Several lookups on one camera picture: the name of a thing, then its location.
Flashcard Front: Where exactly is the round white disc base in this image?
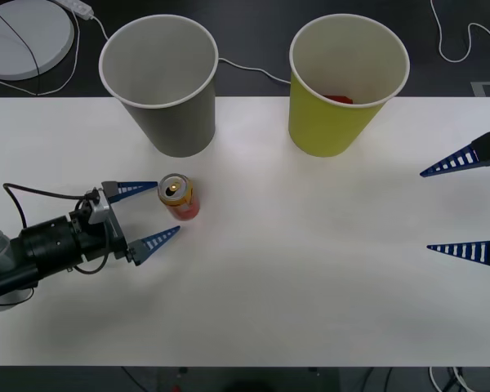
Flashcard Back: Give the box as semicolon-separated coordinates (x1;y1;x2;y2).
0;0;76;82

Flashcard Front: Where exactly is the white power strip cable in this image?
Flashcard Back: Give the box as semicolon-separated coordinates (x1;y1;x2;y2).
89;13;292;86

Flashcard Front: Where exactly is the grey plastic bin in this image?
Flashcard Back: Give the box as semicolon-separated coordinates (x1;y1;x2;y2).
98;14;221;158

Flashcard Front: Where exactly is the thin white cable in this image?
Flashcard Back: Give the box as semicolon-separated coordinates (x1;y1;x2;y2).
0;7;82;98

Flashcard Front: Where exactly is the thin black cable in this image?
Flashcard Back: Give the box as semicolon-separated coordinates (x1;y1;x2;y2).
0;7;41;97

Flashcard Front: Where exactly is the gold and red drink can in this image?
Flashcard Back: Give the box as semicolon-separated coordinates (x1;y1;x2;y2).
158;172;202;224

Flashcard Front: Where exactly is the long looping white cable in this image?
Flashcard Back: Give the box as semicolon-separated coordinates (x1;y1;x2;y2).
430;0;490;64

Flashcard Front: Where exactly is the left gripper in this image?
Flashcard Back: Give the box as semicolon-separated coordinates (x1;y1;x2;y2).
78;180;182;267

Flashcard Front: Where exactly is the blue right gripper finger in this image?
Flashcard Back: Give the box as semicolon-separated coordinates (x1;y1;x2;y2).
425;238;490;272
419;131;490;178

